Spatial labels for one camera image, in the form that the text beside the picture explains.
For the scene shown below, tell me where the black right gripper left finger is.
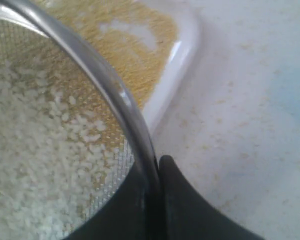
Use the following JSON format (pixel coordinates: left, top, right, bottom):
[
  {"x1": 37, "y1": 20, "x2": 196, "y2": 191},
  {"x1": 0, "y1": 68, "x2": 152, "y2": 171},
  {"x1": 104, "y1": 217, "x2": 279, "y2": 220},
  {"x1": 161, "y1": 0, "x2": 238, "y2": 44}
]
[{"x1": 65, "y1": 165, "x2": 163, "y2": 240}]

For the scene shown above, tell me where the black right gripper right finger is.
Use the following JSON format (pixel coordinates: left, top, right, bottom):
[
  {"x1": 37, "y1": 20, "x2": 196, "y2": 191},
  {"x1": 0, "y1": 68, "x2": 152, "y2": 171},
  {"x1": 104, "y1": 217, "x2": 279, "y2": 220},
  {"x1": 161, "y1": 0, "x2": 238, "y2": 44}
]
[{"x1": 159, "y1": 155, "x2": 262, "y2": 240}]

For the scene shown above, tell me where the yellow grain powder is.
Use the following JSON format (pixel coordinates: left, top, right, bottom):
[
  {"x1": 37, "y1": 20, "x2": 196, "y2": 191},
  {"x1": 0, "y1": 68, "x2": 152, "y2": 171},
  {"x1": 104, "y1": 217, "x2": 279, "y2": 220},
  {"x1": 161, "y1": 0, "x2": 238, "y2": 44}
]
[{"x1": 0, "y1": 4, "x2": 178, "y2": 240}]

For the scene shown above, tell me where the round steel mesh sieve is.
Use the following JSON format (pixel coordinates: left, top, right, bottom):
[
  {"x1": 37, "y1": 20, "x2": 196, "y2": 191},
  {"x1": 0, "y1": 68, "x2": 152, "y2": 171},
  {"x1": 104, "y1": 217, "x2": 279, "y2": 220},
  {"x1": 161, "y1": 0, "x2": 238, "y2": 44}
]
[{"x1": 0, "y1": 0, "x2": 163, "y2": 240}]

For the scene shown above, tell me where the white plastic tray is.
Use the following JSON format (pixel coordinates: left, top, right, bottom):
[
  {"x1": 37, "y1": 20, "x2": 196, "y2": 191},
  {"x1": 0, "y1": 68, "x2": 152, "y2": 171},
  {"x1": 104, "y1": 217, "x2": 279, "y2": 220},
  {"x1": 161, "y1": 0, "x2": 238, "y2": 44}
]
[{"x1": 142, "y1": 0, "x2": 202, "y2": 135}]

